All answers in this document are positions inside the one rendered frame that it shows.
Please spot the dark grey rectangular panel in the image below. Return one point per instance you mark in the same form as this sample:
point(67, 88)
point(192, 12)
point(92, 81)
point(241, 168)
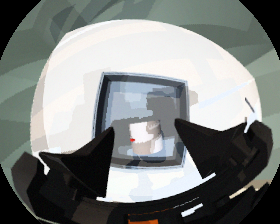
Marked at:
point(256, 185)

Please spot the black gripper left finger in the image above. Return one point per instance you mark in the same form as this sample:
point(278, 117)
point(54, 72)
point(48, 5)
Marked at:
point(89, 165)

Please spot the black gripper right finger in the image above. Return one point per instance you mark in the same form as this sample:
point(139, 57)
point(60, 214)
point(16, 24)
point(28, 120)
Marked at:
point(205, 145)

